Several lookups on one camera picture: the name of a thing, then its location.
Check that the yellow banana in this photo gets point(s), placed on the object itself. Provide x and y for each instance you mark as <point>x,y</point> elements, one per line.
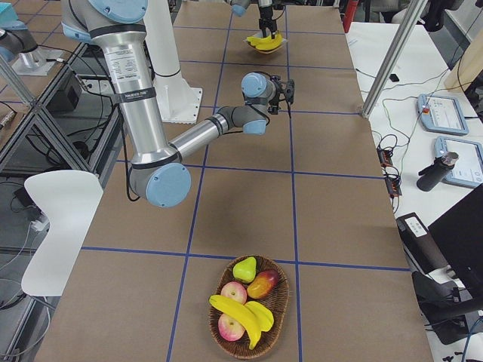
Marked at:
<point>240,313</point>
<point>268,46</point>
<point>255,41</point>
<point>268,42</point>

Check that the green pear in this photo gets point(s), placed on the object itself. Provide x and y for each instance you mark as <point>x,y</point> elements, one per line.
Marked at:
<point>245,270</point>

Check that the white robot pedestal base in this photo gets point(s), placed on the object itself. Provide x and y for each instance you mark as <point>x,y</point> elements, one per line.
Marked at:
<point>177,101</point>

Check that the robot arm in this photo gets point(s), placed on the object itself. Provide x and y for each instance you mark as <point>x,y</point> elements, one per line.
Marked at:
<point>267,25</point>
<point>132,35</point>

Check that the black laptop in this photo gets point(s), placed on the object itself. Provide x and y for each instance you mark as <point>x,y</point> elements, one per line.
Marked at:
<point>458,235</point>

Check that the black water bottle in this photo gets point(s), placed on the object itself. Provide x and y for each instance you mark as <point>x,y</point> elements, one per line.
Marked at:
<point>430,176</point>

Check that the white chair back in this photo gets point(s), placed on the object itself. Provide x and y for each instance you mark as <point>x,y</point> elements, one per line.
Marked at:
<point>69,199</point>

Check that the orange circuit board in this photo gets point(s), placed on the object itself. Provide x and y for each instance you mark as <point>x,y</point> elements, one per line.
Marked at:
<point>391,174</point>

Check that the aluminium frame post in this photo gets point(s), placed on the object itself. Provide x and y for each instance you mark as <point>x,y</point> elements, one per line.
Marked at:
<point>396,47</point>

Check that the pink apple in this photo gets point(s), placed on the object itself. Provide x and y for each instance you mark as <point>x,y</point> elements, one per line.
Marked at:
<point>236,291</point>
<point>229,328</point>

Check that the red mango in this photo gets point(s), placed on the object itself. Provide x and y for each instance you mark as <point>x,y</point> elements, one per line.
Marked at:
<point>263,283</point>

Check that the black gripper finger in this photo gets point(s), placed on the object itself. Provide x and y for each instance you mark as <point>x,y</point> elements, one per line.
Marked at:
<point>262,28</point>
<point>272,26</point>

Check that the blue teach pendant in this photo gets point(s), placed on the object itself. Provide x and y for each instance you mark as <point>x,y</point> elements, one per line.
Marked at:
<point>467,171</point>
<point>441,115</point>

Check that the brown wicker basket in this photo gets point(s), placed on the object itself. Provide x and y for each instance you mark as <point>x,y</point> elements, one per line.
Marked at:
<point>276,301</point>

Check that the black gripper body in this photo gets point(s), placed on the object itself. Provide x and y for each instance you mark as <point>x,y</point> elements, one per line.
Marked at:
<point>265,12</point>

